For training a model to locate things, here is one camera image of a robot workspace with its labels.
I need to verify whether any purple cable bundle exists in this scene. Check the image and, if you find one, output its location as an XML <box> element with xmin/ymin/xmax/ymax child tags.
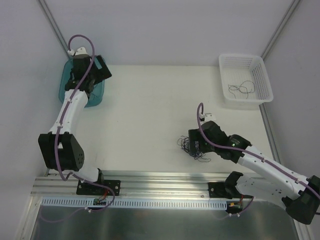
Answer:
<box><xmin>176</xmin><ymin>134</ymin><xmax>211</xmax><ymax>163</ymax></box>

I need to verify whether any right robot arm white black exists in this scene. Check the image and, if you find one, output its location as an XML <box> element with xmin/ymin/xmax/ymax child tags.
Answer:
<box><xmin>188</xmin><ymin>121</ymin><xmax>320</xmax><ymax>225</ymax></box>

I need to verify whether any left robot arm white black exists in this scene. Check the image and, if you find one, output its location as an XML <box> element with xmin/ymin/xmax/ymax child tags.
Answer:
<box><xmin>38</xmin><ymin>53</ymin><xmax>112</xmax><ymax>195</ymax></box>

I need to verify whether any teal plastic bin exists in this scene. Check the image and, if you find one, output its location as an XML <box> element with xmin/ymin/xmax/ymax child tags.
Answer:
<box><xmin>58</xmin><ymin>60</ymin><xmax>105</xmax><ymax>108</ymax></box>

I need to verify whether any white perforated plastic basket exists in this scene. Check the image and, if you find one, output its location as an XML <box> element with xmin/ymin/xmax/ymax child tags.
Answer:
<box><xmin>218</xmin><ymin>53</ymin><xmax>274</xmax><ymax>110</ymax></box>

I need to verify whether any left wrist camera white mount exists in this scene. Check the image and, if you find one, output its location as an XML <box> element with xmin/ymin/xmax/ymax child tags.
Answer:
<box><xmin>67</xmin><ymin>46</ymin><xmax>88</xmax><ymax>57</ymax></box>

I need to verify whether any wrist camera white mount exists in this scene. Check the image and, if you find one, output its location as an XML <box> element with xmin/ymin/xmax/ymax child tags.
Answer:
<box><xmin>199</xmin><ymin>113</ymin><xmax>216</xmax><ymax>122</ymax></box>
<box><xmin>67</xmin><ymin>46</ymin><xmax>88</xmax><ymax>57</ymax></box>

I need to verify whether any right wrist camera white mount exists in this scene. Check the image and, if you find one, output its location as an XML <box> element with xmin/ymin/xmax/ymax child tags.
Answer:
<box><xmin>199</xmin><ymin>113</ymin><xmax>216</xmax><ymax>122</ymax></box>

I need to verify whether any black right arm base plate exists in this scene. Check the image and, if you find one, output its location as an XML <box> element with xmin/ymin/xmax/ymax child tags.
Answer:
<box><xmin>207</xmin><ymin>182</ymin><xmax>228</xmax><ymax>199</ymax></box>

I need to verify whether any aluminium mounting rail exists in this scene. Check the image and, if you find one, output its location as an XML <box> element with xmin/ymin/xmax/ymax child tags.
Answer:
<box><xmin>30</xmin><ymin>170</ymin><xmax>229</xmax><ymax>200</ymax></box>

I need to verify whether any left aluminium frame post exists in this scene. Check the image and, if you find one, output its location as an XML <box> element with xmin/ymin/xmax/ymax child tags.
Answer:
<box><xmin>36</xmin><ymin>0</ymin><xmax>71</xmax><ymax>59</ymax></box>

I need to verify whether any aluminium frame post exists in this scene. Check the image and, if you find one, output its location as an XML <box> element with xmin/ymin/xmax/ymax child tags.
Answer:
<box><xmin>36</xmin><ymin>0</ymin><xmax>71</xmax><ymax>59</ymax></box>
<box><xmin>261</xmin><ymin>0</ymin><xmax>303</xmax><ymax>60</ymax></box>

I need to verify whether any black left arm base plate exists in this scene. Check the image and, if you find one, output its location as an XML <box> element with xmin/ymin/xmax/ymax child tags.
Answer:
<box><xmin>76</xmin><ymin>180</ymin><xmax>121</xmax><ymax>196</ymax></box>

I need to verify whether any white slotted cable duct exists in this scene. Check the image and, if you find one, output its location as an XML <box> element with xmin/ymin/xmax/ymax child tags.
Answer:
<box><xmin>41</xmin><ymin>197</ymin><xmax>228</xmax><ymax>211</ymax></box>

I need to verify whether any right aluminium frame post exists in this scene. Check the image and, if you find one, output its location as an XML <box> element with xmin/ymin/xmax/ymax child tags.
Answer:
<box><xmin>261</xmin><ymin>0</ymin><xmax>303</xmax><ymax>60</ymax></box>

